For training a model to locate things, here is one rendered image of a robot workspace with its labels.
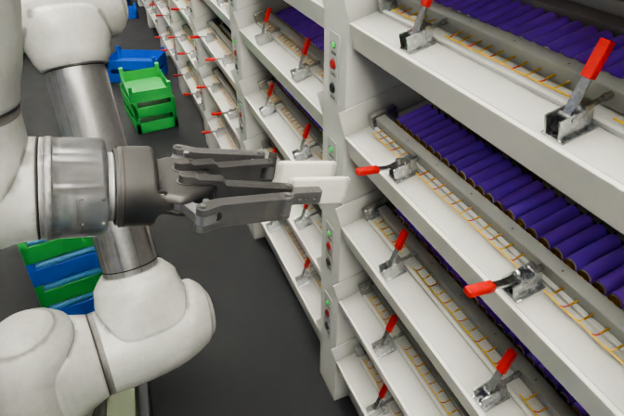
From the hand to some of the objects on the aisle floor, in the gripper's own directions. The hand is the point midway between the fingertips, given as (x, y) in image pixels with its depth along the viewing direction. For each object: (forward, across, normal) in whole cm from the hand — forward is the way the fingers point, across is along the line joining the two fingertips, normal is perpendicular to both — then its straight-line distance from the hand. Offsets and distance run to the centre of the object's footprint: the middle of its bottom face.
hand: (311, 182), depth 57 cm
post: (+46, -105, -80) cm, 140 cm away
